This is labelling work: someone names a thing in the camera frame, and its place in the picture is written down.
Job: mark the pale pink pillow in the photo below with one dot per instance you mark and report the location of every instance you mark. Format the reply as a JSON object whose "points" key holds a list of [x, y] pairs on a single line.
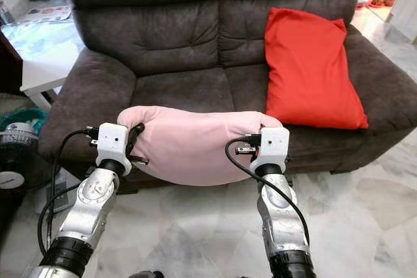
{"points": [[195, 144]]}

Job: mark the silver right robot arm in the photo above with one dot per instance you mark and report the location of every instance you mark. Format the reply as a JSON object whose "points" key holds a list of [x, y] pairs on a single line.
{"points": [[280, 219]]}

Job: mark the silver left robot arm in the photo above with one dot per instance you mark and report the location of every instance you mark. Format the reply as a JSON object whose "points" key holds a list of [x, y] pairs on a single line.
{"points": [[88, 209]]}

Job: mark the red pillow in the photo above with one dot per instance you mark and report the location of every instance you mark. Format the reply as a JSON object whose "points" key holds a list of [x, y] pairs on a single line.
{"points": [[309, 69]]}

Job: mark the dark brown suede sofa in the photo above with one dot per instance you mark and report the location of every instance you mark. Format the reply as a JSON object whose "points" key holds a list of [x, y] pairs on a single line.
{"points": [[169, 37]]}

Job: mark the printed floor mat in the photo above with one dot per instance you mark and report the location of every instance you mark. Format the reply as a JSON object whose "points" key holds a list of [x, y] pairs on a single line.
{"points": [[45, 14]]}

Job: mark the white fan base panel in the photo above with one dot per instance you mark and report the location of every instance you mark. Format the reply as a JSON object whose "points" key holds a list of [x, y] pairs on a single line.
{"points": [[68, 183]]}

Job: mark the teal plastic basket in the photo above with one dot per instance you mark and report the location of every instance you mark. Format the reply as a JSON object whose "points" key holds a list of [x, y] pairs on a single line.
{"points": [[32, 115]]}

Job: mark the white low table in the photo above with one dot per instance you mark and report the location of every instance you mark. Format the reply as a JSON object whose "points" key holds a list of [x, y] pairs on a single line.
{"points": [[49, 69]]}

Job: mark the dark wooden cabinet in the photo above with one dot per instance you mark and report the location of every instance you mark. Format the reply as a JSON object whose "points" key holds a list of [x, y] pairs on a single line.
{"points": [[10, 63]]}

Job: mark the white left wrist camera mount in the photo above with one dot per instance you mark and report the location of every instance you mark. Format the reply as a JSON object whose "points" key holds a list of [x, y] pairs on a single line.
{"points": [[112, 144]]}

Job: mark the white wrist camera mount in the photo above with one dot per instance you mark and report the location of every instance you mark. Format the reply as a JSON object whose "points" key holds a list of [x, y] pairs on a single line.
{"points": [[273, 148], [112, 144]]}

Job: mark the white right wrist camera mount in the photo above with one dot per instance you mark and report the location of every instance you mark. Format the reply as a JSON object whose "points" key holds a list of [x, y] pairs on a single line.
{"points": [[273, 148]]}

